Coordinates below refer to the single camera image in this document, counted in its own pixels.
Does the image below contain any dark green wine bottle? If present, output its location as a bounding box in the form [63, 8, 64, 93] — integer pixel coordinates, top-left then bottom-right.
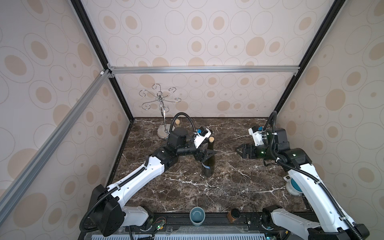
[202, 137, 216, 178]

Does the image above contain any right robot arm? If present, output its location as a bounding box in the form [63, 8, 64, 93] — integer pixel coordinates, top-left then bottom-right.
[235, 111, 370, 240]

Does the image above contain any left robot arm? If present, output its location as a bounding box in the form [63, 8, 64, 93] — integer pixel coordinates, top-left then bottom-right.
[79, 112, 216, 237]

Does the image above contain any tall clear corked bottle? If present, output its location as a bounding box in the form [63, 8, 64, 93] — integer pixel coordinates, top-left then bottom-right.
[174, 119, 181, 130]

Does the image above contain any chrome glass holder stand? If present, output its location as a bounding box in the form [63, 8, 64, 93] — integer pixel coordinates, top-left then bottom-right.
[139, 84, 181, 139]

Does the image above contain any white teal round object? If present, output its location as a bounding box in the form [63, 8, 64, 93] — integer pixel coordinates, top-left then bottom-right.
[284, 175, 303, 196]

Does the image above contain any small brown black cup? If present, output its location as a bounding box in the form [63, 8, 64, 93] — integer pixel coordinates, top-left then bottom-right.
[227, 208, 241, 224]

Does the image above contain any blue grey ceramic cup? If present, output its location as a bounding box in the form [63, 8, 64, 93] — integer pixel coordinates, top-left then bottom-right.
[190, 207, 206, 227]

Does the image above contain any horizontal aluminium rail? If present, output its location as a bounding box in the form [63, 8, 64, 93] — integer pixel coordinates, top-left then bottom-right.
[111, 65, 300, 74]

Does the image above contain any left diagonal aluminium rail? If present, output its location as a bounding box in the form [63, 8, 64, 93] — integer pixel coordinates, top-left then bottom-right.
[1, 69, 112, 225]

